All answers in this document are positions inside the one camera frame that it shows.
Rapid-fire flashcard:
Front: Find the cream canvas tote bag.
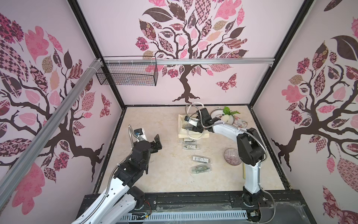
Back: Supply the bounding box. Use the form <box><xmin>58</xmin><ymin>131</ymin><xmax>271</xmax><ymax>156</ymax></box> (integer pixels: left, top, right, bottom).
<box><xmin>178</xmin><ymin>102</ymin><xmax>212</xmax><ymax>140</ymax></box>

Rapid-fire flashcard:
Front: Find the green compass set case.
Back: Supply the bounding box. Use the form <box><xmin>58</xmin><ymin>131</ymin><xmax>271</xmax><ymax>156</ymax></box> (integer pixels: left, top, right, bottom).
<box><xmin>190</xmin><ymin>164</ymin><xmax>212</xmax><ymax>174</ymax></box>

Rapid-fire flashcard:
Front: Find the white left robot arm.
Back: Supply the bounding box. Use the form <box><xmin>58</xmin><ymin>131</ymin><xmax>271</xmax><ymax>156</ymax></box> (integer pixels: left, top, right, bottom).
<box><xmin>73</xmin><ymin>135</ymin><xmax>162</xmax><ymax>224</ymax></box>

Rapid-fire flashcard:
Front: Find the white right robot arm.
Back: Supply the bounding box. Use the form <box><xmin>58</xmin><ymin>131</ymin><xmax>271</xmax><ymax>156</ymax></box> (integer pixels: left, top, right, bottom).
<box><xmin>184</xmin><ymin>108</ymin><xmax>268</xmax><ymax>207</ymax></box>

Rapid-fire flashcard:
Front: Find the white round plate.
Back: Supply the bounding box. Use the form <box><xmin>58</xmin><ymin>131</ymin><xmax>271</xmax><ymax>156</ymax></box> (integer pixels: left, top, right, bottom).
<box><xmin>211</xmin><ymin>109</ymin><xmax>235</xmax><ymax>125</ymax></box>

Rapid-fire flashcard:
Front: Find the white toy radish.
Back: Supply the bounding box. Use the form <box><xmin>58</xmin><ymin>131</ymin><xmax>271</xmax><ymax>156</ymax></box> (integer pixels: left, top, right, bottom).
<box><xmin>221</xmin><ymin>106</ymin><xmax>240</xmax><ymax>123</ymax></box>

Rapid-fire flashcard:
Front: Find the floral rectangular tray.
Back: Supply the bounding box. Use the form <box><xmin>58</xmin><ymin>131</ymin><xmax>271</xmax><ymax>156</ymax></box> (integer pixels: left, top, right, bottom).
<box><xmin>234</xmin><ymin>116</ymin><xmax>248</xmax><ymax>129</ymax></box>

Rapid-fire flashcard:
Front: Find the purple glass bowl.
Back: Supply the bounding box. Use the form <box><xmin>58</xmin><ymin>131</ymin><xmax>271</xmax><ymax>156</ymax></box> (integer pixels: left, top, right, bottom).
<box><xmin>224</xmin><ymin>148</ymin><xmax>242</xmax><ymax>166</ymax></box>

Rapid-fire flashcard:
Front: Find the yellow sponge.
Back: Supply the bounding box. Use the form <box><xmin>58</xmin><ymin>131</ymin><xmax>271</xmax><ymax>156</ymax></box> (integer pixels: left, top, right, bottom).
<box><xmin>242</xmin><ymin>163</ymin><xmax>246</xmax><ymax>180</ymax></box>

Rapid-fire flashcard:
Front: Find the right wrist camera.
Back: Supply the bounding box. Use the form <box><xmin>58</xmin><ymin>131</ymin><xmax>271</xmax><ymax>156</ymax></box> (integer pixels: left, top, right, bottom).
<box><xmin>184</xmin><ymin>115</ymin><xmax>199</xmax><ymax>127</ymax></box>

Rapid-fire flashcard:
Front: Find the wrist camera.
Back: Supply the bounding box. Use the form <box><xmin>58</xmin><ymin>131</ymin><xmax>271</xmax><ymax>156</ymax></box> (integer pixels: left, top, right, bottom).
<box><xmin>134</xmin><ymin>128</ymin><xmax>147</xmax><ymax>141</ymax></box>
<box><xmin>184</xmin><ymin>115</ymin><xmax>199</xmax><ymax>127</ymax></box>

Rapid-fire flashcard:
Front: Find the right metal conduit cable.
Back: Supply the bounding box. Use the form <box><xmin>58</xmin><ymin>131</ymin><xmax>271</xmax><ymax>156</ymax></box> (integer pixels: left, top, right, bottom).
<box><xmin>185</xmin><ymin>102</ymin><xmax>276</xmax><ymax>224</ymax></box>

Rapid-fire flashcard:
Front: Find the metal conduit cable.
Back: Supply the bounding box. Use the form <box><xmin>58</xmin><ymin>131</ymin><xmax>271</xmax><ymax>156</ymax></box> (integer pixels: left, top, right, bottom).
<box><xmin>78</xmin><ymin>124</ymin><xmax>140</xmax><ymax>224</ymax></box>
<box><xmin>185</xmin><ymin>102</ymin><xmax>276</xmax><ymax>224</ymax></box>

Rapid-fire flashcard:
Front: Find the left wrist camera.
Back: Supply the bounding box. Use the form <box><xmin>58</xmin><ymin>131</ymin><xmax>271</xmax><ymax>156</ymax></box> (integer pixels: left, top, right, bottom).
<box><xmin>134</xmin><ymin>128</ymin><xmax>147</xmax><ymax>141</ymax></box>

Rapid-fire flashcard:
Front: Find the left metal conduit cable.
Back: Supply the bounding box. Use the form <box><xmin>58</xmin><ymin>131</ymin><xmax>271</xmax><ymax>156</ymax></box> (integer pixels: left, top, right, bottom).
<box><xmin>78</xmin><ymin>124</ymin><xmax>140</xmax><ymax>224</ymax></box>

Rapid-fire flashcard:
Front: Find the black wire basket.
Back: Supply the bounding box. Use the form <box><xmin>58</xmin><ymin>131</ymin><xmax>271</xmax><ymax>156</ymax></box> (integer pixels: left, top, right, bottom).
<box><xmin>96</xmin><ymin>56</ymin><xmax>158</xmax><ymax>86</ymax></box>

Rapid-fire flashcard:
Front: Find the silver rail back wall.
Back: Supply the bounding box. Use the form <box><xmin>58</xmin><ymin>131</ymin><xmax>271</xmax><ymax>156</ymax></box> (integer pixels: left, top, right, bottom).
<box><xmin>104</xmin><ymin>58</ymin><xmax>275</xmax><ymax>65</ymax></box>

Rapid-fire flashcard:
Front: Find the silver rail wall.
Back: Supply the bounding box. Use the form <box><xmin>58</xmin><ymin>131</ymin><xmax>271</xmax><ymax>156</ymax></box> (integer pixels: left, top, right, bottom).
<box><xmin>1</xmin><ymin>58</ymin><xmax>102</xmax><ymax>208</ymax></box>
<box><xmin>104</xmin><ymin>58</ymin><xmax>275</xmax><ymax>65</ymax></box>

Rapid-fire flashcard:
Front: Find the white cable duct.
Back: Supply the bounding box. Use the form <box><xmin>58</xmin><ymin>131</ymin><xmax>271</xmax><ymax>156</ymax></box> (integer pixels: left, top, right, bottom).
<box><xmin>117</xmin><ymin>210</ymin><xmax>248</xmax><ymax>224</ymax></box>

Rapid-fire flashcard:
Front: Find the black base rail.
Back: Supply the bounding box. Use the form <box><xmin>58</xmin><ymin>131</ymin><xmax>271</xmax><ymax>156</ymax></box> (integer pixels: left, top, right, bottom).
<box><xmin>127</xmin><ymin>190</ymin><xmax>316</xmax><ymax>224</ymax></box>

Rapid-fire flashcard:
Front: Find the silver rail left wall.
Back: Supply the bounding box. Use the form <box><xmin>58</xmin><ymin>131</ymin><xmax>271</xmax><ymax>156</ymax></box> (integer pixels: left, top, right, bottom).
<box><xmin>1</xmin><ymin>58</ymin><xmax>102</xmax><ymax>208</ymax></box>

